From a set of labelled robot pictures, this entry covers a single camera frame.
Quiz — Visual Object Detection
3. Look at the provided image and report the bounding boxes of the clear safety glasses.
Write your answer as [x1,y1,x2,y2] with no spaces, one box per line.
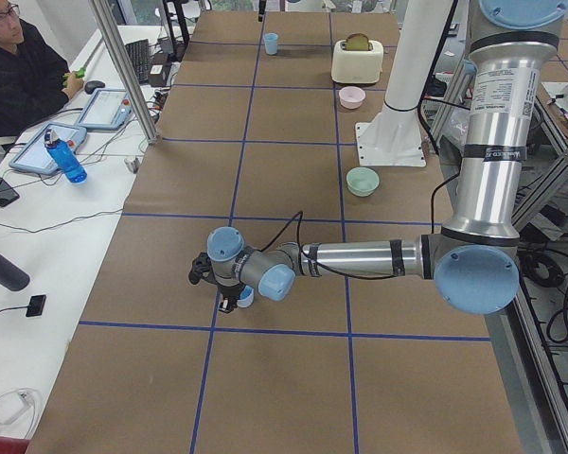
[0,388,42,439]

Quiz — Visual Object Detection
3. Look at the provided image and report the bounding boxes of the dark grey thermos bottle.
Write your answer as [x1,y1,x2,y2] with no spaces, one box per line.
[0,254,30,291]

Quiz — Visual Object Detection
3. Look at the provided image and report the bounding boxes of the green plastic bowl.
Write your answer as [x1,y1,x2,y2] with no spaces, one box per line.
[346,166,380,197]

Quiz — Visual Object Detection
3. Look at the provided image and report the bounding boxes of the black keyboard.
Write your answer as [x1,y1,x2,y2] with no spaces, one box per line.
[124,39,151,84]

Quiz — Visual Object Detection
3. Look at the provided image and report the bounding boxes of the toast slice in toaster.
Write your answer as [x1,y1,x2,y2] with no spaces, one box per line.
[345,33,371,52]

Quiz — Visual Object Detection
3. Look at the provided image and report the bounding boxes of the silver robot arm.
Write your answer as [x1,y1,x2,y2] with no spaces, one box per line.
[189,1,568,314]

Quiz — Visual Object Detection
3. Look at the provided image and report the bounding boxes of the seated man in black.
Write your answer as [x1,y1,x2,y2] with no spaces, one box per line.
[0,1,84,136]

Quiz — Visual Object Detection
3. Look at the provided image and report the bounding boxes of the black computer mouse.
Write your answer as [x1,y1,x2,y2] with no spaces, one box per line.
[84,80,105,95]

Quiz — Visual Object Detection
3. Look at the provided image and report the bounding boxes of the aluminium frame post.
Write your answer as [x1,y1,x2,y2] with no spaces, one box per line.
[89,0,158,145]

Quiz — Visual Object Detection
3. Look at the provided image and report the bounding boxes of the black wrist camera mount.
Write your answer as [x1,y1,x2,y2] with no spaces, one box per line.
[188,252,216,285]

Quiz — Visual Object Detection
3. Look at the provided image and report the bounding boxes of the teach pendant tablet far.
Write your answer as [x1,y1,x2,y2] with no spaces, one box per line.
[76,88,132,131]

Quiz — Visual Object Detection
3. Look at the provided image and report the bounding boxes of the blue water bottle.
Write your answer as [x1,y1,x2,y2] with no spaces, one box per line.
[44,128,87,183]

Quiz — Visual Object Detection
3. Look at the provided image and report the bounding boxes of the black smartphone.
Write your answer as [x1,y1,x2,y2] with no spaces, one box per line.
[0,177,20,207]

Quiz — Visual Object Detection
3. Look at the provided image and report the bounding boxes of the teach pendant tablet near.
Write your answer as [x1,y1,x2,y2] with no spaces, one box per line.
[8,122,88,179]

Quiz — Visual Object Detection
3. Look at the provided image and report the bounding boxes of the pink plastic bowl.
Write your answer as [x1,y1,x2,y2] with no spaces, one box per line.
[338,86,365,110]

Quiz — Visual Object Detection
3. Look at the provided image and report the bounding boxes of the cream two-slot toaster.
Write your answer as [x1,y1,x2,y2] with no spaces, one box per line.
[331,40,384,84]

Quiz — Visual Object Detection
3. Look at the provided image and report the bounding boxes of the light blue cup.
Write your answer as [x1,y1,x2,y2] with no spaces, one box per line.
[237,286,254,308]
[263,32,279,56]

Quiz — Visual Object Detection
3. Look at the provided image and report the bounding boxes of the small black puck device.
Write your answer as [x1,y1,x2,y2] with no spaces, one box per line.
[26,294,46,318]

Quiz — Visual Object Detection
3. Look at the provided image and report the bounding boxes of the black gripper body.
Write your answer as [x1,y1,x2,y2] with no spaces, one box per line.
[217,283,245,303]

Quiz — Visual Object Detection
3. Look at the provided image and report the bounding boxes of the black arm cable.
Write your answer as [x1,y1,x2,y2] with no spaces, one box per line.
[257,0,461,281]

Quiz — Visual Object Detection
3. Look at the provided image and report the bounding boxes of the teach pendant tablet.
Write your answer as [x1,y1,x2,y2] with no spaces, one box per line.
[8,122,88,179]
[76,88,132,131]

